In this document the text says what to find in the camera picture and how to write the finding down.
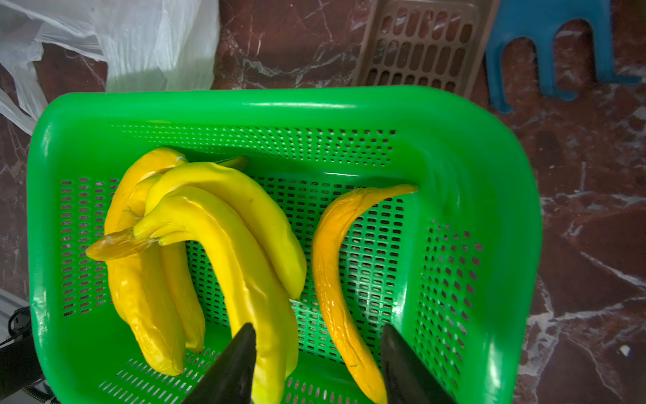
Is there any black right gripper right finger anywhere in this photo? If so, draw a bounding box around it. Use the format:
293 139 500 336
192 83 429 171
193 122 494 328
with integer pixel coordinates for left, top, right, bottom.
380 324 455 404

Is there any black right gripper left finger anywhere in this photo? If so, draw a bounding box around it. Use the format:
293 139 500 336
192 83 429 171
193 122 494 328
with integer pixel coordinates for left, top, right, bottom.
182 323 257 404

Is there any orange-yellow single banana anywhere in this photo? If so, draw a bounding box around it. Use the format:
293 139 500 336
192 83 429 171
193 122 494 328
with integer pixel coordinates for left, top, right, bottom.
311 184 418 403

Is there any yellow banana bunch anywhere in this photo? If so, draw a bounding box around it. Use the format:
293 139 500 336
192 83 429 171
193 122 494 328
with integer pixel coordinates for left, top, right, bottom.
87 162 306 403

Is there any white printed plastic bag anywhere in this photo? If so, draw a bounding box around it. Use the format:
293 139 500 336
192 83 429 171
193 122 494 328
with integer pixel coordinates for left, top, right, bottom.
1 1 220 134

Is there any yellow banana pair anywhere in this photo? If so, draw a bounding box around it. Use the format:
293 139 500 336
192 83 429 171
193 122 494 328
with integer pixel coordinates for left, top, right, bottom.
104 148 205 376

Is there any green plastic perforated basket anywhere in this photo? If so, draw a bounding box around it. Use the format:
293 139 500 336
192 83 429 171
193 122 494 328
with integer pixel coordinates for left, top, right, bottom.
27 86 542 403

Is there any taupe plastic slotted scoop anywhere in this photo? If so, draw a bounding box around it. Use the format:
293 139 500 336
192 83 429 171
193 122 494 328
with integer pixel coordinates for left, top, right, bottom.
352 0 501 99

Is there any blue garden hand fork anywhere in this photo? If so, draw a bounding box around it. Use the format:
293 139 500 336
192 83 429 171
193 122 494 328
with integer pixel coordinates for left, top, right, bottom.
486 0 641 114

